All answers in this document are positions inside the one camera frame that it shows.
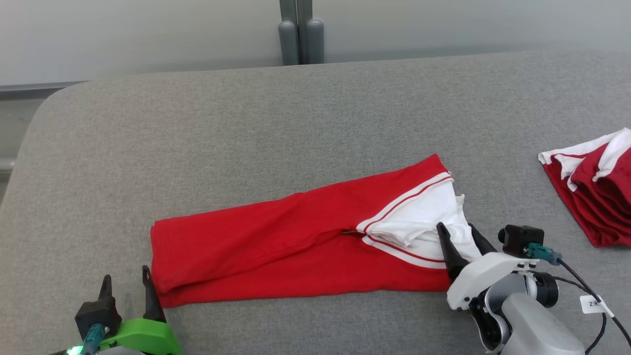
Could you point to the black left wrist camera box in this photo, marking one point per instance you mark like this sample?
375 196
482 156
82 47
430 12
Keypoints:
96 315

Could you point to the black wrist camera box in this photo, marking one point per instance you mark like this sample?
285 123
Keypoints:
96 315
520 239

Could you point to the red garment with striped white band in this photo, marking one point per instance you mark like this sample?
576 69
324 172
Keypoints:
271 241

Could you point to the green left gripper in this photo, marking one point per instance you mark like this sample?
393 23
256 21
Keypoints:
143 337

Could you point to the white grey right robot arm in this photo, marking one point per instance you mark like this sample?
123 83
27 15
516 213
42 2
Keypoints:
537 328

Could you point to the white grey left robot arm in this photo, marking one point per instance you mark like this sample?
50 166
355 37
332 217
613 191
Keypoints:
114 351

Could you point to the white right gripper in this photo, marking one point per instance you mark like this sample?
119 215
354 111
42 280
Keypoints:
485 276

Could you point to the grey partition post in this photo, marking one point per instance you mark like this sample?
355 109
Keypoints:
300 34

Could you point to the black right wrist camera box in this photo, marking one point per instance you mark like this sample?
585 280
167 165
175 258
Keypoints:
520 239

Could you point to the red garment with plain white trim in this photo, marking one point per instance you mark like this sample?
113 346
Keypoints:
601 197

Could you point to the dark grey wall rail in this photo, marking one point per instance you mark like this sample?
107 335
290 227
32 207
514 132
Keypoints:
34 88

